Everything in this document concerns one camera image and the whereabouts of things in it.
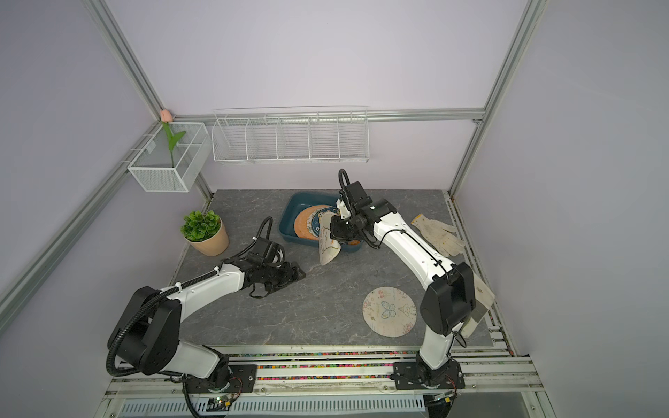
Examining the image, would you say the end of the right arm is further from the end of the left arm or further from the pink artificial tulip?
the pink artificial tulip

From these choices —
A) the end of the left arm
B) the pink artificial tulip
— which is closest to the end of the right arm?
the end of the left arm

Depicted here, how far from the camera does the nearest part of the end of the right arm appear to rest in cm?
59

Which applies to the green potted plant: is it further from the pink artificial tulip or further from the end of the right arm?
the end of the right arm
